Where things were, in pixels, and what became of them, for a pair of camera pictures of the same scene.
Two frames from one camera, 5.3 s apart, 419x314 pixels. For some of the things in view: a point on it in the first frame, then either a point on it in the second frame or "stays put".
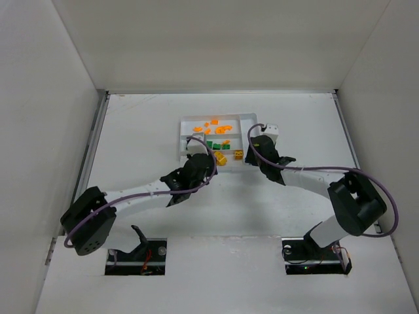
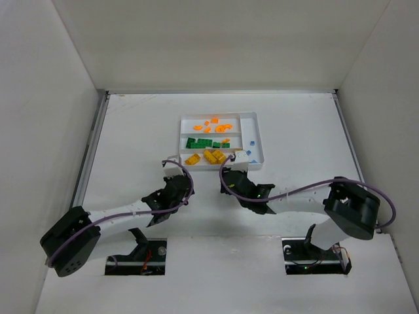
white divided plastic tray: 226,136 stays put
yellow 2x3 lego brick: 221,159 stays put
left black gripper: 203,160 to 181,182
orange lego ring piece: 220,130 stays put
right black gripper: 260,148 to 234,178
